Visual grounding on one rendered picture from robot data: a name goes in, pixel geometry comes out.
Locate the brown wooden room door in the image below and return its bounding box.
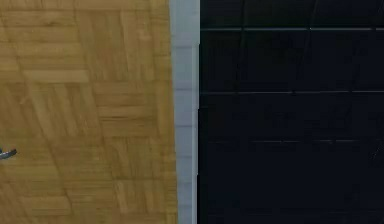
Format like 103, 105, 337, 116
0, 0, 180, 224

